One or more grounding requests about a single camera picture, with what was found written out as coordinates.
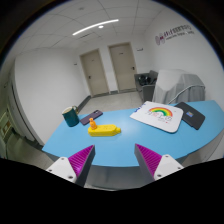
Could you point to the dark green mug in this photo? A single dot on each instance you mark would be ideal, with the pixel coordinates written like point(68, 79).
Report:
point(70, 116)

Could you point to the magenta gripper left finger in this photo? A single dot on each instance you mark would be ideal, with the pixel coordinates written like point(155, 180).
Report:
point(75, 168)

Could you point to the black notebook with sticker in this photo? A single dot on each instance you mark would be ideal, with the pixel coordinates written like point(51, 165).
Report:
point(191, 116)

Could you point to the white rainbow mouse pad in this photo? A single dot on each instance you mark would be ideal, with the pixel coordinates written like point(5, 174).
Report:
point(161, 116)

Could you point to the right beige door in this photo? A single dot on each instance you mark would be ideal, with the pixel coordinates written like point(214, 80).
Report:
point(124, 65)

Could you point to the dark grey bin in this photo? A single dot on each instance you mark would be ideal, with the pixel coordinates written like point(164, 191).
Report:
point(145, 84)

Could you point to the grey cloth covered furniture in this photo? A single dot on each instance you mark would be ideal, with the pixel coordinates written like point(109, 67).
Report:
point(175, 85)

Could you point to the long ceiling light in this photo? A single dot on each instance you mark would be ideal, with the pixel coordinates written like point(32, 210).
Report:
point(95, 25)

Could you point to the wall logo sign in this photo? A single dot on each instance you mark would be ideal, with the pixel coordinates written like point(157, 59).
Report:
point(175, 32)

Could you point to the left beige door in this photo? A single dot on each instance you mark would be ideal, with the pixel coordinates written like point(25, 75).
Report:
point(94, 72)

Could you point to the beige door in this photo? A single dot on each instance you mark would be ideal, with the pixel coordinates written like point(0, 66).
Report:
point(124, 65)
point(94, 72)

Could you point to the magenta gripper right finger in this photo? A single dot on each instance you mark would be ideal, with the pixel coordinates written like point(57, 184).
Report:
point(154, 166)

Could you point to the purple smartphone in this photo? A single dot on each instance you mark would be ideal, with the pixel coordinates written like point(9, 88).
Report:
point(94, 115)

